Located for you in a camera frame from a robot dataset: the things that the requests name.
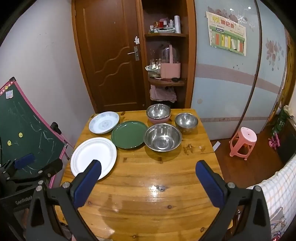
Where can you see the white paper slip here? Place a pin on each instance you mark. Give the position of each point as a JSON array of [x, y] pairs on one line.
[[216, 145]]

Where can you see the wall poster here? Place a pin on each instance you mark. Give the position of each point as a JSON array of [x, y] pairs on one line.
[[226, 34]]

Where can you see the green plate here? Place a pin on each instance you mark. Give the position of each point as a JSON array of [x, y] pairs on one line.
[[128, 135]]

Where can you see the cluster of small bottles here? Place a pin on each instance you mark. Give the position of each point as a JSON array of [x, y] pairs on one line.
[[161, 27]]

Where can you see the pink basket with clear dome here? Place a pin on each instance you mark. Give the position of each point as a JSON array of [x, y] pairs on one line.
[[170, 70]]

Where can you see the blue floral plate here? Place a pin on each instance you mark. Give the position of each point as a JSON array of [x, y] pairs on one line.
[[104, 122]]

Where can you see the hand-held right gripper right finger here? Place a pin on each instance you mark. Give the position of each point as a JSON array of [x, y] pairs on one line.
[[209, 185]]

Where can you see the small steel bowl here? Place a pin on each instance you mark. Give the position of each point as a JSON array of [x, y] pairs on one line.
[[186, 121]]

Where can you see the green bag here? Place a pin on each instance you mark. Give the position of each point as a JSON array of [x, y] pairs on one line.
[[279, 122]]

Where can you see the wooden corner shelf unit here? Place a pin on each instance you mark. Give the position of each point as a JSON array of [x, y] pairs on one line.
[[188, 69]]

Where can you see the white roll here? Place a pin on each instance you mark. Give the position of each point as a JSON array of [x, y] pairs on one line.
[[177, 24]]

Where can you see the green chalkboard with pink frame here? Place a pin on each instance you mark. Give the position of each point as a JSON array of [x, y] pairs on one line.
[[23, 115]]

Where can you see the large steel bowl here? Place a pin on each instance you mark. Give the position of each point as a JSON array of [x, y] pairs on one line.
[[161, 139]]

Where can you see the pink toy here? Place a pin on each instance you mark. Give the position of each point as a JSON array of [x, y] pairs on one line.
[[274, 142]]

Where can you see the pink bowl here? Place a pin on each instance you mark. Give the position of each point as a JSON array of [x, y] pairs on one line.
[[158, 111]]

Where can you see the pink folded cloth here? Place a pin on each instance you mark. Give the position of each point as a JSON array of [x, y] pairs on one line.
[[161, 93]]

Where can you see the shiny crumpled wrapper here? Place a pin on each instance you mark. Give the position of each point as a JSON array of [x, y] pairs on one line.
[[152, 67]]

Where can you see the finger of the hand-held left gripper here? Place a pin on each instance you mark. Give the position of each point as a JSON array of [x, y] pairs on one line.
[[24, 161], [46, 170]]

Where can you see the brown wooden door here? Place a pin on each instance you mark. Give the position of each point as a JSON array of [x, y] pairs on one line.
[[104, 46]]

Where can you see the white door latch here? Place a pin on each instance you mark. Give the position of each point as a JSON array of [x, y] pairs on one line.
[[137, 40]]

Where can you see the checked blanket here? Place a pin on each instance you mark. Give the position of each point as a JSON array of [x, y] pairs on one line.
[[282, 185]]

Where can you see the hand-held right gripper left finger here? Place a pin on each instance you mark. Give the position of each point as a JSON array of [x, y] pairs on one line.
[[87, 183]]

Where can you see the pink plastic stool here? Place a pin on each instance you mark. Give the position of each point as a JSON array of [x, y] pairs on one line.
[[246, 135]]

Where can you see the pale blue sliding wardrobe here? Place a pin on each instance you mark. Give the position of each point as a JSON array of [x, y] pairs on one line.
[[219, 92]]

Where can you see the white plate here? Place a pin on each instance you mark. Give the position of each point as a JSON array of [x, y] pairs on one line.
[[92, 150]]

